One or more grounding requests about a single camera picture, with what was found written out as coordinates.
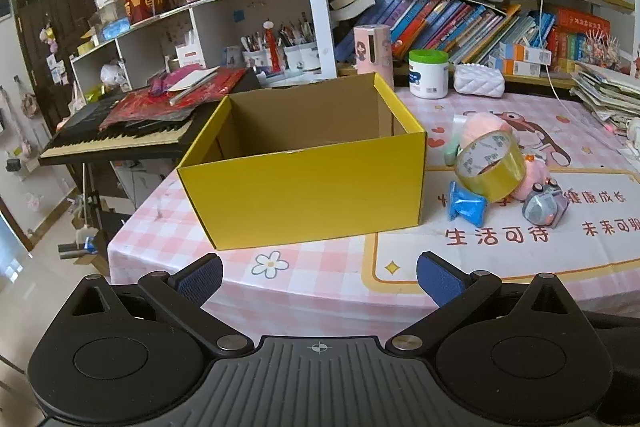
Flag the white shelf unit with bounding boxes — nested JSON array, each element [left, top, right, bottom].
[[70, 0, 321, 92]]

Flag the white pen holder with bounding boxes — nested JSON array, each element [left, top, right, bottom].
[[242, 49, 273, 72], [284, 42, 321, 72]]

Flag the row of colourful books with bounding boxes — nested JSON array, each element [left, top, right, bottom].
[[332, 0, 616, 78]]

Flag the dark wooden door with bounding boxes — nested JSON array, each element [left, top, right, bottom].
[[7, 0, 98, 158]]

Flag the white quilted pouch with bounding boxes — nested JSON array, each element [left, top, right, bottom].
[[452, 63, 506, 98]]

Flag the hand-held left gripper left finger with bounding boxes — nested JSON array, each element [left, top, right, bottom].
[[69, 253, 254, 358]]

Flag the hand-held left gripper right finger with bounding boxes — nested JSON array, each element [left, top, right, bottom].
[[386, 251, 581, 358]]

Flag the red tassel ornament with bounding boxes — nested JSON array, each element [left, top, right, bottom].
[[265, 21, 279, 72]]

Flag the wooden bookshelf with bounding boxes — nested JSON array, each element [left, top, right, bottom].
[[300, 0, 640, 94]]

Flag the white notebook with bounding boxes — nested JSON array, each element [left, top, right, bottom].
[[169, 68, 220, 105]]

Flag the white box red label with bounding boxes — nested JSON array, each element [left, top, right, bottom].
[[175, 44, 206, 68]]

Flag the pink plush chick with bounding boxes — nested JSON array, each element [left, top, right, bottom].
[[460, 113, 503, 148]]

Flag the stack of papers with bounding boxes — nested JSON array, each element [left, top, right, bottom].
[[570, 62, 640, 138]]

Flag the white cable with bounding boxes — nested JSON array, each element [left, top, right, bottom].
[[536, 0, 610, 124]]

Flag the black electronic keyboard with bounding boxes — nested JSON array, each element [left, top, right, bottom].
[[39, 67, 261, 166]]

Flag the blue candy toy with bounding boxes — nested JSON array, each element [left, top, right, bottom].
[[446, 182, 488, 227]]

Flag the keyboard stand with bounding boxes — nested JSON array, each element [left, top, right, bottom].
[[77, 162, 126, 253]]

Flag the white jar green lid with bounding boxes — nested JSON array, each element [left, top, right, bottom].
[[407, 49, 450, 100]]

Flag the yellow cardboard box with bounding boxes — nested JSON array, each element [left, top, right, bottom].
[[176, 73, 428, 252]]

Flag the pink plush pig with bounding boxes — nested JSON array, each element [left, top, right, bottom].
[[514, 156, 552, 200]]

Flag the pink humidifier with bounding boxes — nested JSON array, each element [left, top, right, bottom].
[[353, 25, 396, 90]]

